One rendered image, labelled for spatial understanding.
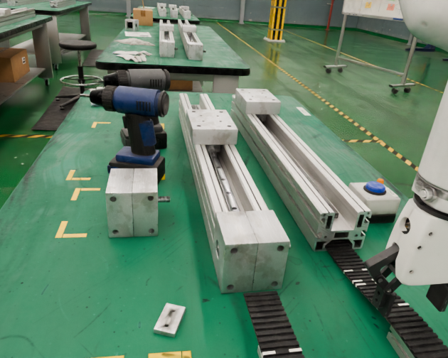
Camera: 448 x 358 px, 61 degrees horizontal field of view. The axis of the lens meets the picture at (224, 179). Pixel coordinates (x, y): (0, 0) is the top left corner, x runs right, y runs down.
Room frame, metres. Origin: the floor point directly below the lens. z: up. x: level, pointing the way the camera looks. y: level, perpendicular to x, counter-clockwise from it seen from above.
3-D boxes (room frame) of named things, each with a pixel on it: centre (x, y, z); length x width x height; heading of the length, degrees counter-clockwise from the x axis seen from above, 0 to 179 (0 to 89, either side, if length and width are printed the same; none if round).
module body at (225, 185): (0.94, 0.05, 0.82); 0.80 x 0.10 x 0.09; 12
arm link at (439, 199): (0.40, -0.26, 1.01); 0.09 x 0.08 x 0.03; 102
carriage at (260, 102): (1.23, -0.09, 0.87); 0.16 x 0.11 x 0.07; 12
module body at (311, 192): (0.98, -0.14, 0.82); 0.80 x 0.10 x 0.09; 12
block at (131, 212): (0.63, 0.16, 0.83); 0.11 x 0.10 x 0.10; 102
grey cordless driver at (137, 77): (1.01, 0.26, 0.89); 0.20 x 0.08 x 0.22; 116
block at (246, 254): (0.51, -0.06, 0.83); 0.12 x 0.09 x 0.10; 102
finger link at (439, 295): (0.41, -0.32, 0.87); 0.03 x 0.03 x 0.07; 12
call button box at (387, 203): (0.73, -0.32, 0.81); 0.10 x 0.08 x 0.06; 102
